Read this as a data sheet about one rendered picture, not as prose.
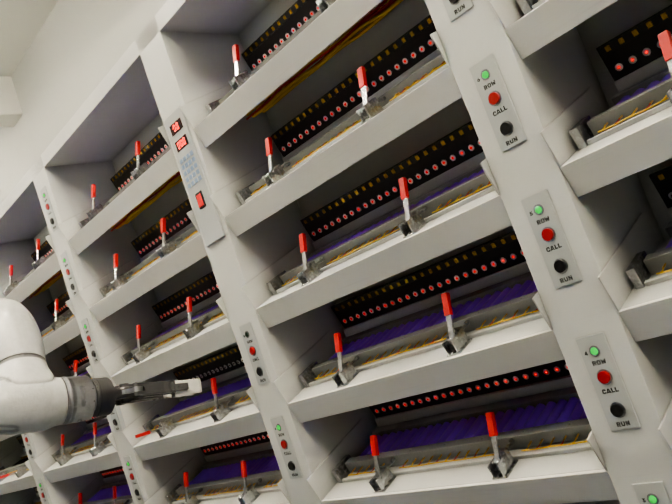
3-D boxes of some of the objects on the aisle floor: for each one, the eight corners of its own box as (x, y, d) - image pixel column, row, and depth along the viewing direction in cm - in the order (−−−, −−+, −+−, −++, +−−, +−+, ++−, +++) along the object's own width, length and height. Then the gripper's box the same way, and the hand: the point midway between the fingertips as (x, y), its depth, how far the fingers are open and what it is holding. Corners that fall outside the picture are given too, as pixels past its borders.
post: (460, 911, 129) (154, 15, 149) (422, 893, 135) (134, 39, 155) (520, 830, 142) (233, 20, 162) (483, 818, 149) (212, 42, 169)
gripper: (76, 422, 148) (181, 409, 163) (107, 411, 137) (217, 398, 152) (73, 386, 150) (177, 376, 165) (103, 371, 139) (212, 362, 154)
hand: (182, 388), depth 156 cm, fingers open, 3 cm apart
